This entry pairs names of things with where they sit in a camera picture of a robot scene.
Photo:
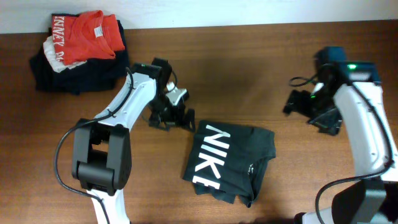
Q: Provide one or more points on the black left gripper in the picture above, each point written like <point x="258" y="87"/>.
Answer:
<point x="175" y="117"/>

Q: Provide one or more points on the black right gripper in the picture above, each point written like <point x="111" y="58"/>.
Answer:
<point x="298" y="101"/>

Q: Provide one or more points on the dark green t-shirt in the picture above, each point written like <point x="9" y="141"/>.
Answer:
<point x="229" y="161"/>

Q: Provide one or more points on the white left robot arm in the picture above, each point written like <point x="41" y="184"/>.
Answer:
<point x="102" y="158"/>

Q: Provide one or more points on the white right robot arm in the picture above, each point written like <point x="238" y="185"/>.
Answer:
<point x="349" y="93"/>

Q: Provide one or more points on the navy folded shirt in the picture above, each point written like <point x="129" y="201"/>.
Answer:
<point x="93" y="75"/>

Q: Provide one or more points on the red folded shirt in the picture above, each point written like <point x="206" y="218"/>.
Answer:
<point x="92" y="34"/>

